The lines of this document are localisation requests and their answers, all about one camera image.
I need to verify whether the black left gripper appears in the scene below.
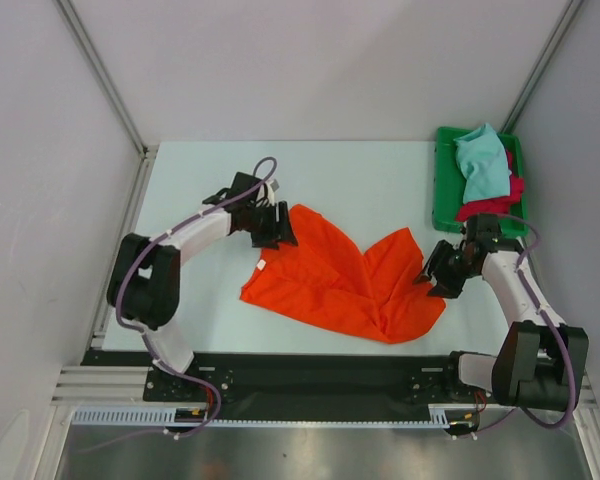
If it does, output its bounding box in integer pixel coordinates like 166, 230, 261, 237
246, 202, 297, 250

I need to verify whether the orange t shirt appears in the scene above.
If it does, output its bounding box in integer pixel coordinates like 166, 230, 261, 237
240, 205, 446, 344

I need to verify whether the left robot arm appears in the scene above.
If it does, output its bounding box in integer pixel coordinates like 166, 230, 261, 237
106, 172, 298, 400

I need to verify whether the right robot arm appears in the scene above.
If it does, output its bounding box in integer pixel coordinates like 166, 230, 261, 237
414, 214, 589, 414

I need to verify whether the red t shirt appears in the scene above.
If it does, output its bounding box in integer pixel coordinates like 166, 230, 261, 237
455, 150, 525, 222

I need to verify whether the teal t shirt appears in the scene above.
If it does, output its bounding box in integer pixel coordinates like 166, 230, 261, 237
453, 123, 510, 204

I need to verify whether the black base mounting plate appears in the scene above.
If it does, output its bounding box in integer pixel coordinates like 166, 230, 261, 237
79, 349, 566, 421

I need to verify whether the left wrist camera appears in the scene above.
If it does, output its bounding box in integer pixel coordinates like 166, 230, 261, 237
256, 178, 279, 204

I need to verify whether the right aluminium corner post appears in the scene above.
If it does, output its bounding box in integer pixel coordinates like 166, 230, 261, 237
500, 0, 588, 134

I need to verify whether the aluminium corner post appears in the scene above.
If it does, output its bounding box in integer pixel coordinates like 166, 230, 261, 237
52, 0, 149, 157
500, 0, 588, 134

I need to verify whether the white slotted cable duct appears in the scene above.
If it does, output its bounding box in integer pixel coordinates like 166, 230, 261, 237
71, 406, 477, 429

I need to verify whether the left aluminium corner post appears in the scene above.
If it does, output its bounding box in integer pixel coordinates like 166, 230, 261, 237
52, 0, 149, 157

